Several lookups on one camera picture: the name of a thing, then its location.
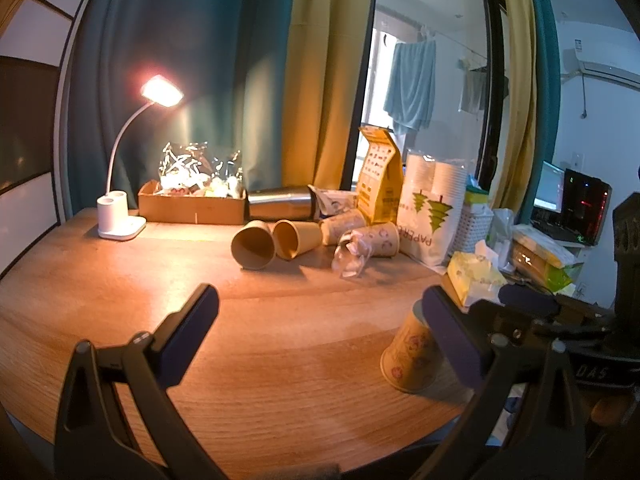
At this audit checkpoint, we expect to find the yellow paper bag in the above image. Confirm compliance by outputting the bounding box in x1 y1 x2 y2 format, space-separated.
356 126 405 225

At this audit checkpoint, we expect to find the grey hanging garment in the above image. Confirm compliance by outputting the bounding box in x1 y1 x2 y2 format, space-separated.
457 58 510 115

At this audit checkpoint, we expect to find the teal curtain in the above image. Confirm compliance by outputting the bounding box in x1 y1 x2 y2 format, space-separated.
522 0 562 206
59 0 301 226

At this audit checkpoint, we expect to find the white desk lamp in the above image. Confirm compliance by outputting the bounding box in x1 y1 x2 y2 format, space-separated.
96 74 183 240

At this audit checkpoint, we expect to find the white paper cup package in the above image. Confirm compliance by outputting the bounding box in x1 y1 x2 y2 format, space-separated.
397 148 476 267

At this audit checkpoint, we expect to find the yellow green packet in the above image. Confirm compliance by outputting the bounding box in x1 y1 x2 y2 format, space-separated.
511 224 585 292

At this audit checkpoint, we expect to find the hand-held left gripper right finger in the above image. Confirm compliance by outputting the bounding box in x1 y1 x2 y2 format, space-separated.
421 285 587 480

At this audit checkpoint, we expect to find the yellow tissue pack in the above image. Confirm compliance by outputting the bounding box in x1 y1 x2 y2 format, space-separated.
446 240 507 307

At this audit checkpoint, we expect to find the crumpled clear plastic wrap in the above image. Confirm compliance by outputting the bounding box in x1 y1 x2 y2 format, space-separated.
331 232 372 279

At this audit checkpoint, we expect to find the blue hanging towel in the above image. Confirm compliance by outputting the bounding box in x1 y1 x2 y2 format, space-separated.
382 37 437 137

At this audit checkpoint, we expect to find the clear plastic snack bag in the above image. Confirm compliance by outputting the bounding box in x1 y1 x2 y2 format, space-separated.
159 141 246 199

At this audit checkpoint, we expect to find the brown cardboard box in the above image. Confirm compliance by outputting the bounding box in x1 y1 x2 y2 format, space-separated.
137 180 249 226

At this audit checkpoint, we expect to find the yellow curtain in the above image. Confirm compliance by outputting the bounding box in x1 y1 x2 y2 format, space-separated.
491 0 538 211
280 0 380 192

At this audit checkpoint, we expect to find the white air conditioner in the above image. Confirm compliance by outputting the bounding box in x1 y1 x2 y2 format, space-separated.
560 48 640 88

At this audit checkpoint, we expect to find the plain brown paper cup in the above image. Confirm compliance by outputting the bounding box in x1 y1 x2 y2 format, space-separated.
271 218 323 261
230 219 276 272

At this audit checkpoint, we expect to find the stainless steel thermos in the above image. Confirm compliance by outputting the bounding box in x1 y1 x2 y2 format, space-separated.
247 186 321 222

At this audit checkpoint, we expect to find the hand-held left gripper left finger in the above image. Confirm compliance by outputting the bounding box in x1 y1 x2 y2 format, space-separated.
55 283 229 480

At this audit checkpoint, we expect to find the white plastic bag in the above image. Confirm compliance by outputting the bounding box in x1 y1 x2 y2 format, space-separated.
486 207 517 261

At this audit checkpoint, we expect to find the white plastic basket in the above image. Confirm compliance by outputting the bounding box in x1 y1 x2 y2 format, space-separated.
454 202 495 254

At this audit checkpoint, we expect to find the computer monitor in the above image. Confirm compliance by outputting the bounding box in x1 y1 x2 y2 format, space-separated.
532 160 567 213

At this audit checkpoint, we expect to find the black computer case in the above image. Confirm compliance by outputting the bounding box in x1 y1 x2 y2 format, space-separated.
562 167 614 247

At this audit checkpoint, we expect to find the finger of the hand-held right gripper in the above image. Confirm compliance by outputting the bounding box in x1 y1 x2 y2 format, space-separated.
498 283 612 342

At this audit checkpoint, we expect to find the printed brown paper cup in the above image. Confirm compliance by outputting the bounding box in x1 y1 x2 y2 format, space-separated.
380 304 447 394
339 223 401 259
319 208 369 246

